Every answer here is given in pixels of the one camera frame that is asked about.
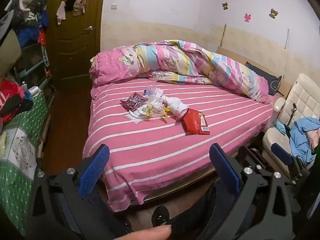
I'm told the clear wrapper with yellow print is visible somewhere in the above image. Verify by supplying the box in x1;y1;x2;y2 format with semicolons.
147;103;171;119

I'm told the pastel striped cartoon quilt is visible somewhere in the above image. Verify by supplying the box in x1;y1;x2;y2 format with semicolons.
89;39;272;105

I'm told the white tape roll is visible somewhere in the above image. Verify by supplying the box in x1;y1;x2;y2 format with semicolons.
129;104;151;118

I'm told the black shoe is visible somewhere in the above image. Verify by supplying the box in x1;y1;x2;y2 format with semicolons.
151;205;171;228

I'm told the red bag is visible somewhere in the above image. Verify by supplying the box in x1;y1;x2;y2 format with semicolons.
0;78;26;123

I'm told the red snack packet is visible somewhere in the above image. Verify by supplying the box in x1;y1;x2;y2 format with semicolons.
181;108;210;136

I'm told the person's left hand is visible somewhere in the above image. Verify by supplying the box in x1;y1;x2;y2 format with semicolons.
110;225;173;240

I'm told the white sock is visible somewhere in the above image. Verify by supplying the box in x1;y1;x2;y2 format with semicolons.
162;96;189;117

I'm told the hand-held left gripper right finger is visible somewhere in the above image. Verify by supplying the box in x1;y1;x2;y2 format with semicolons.
200;144;293;240

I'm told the green patterned tablecloth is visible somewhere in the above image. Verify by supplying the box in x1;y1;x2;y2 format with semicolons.
0;90;51;237

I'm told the white paper scrap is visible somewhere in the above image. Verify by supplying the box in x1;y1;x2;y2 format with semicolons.
124;110;144;125

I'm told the dark red foil packet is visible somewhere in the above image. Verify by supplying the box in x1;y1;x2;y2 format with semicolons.
120;92;147;111

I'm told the light blue cloth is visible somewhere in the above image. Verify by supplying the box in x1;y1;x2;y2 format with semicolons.
274;119;286;133

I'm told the dark blue pillow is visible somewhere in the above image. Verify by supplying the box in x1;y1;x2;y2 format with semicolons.
244;61;282;96

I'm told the brown wooden door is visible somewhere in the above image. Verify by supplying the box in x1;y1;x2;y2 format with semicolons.
47;0;107;87

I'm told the pile of clothes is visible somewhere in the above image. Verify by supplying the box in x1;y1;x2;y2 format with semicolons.
6;0;50;48

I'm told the black cloth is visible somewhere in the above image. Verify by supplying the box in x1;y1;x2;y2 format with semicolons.
0;94;34;118

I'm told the blue garment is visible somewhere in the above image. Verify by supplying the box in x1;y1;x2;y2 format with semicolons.
289;117;320;165

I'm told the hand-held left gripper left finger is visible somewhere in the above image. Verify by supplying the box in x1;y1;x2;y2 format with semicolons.
26;144;132;240

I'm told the bed with pink striped sheet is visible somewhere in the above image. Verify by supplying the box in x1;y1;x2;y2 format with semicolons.
82;76;275;212

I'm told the pink hanging cap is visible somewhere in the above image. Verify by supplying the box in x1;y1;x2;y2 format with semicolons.
72;0;87;17

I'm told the white hanging cloth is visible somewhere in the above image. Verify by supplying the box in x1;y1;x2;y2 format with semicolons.
56;1;67;26

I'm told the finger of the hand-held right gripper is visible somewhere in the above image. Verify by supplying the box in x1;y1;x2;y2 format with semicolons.
271;142;311;180
237;145;266;168

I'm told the light wooden headboard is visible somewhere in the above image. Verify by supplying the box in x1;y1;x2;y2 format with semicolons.
216;46;292;102

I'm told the pink garment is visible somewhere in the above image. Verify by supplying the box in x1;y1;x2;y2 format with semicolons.
307;127;320;152

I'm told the dark shelf rack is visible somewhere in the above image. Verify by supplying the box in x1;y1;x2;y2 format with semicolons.
14;41;55;107

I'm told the person's dark trouser leg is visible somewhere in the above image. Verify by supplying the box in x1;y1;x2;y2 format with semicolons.
171;180;225;240

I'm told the white padded chair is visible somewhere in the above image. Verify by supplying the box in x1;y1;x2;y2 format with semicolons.
262;73;320;179

